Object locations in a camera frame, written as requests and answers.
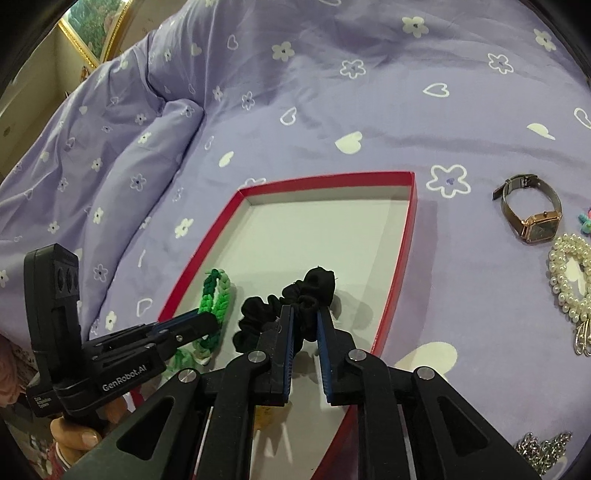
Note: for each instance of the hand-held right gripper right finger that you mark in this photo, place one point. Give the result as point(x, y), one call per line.
point(323, 360)

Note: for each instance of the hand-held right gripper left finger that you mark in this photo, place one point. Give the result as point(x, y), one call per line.
point(288, 355)

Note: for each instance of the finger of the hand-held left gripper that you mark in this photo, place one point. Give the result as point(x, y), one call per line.
point(166, 328)
point(198, 330)

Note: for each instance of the black scrunchie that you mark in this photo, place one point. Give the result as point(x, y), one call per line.
point(318, 281)

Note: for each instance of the red shallow box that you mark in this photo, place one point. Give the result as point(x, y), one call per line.
point(323, 240)

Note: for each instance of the rose gold wrist watch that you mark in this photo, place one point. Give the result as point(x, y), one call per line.
point(538, 229)

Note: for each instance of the person's left hand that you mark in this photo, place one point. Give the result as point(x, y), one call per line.
point(74, 434)

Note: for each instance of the yellow hair claw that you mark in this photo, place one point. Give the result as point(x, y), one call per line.
point(264, 415)

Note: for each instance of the purple floral duvet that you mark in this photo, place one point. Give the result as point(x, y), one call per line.
point(115, 152)

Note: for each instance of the purple floral bed sheet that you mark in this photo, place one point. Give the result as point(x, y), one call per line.
point(369, 92)

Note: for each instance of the gold framed picture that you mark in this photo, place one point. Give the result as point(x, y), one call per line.
point(87, 23)

